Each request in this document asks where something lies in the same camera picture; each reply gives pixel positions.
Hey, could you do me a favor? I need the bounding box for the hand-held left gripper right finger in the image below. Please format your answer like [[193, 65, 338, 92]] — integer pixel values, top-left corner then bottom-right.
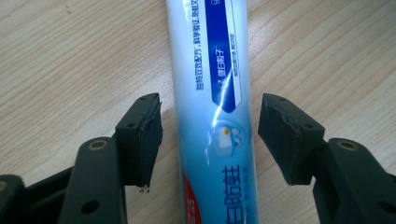
[[257, 92, 327, 187]]

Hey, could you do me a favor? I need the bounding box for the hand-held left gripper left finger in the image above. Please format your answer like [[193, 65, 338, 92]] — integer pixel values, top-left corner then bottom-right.
[[115, 92, 164, 189]]

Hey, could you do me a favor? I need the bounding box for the white and blue toothpaste tube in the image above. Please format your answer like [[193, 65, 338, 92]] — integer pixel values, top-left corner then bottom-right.
[[164, 0, 262, 224]]

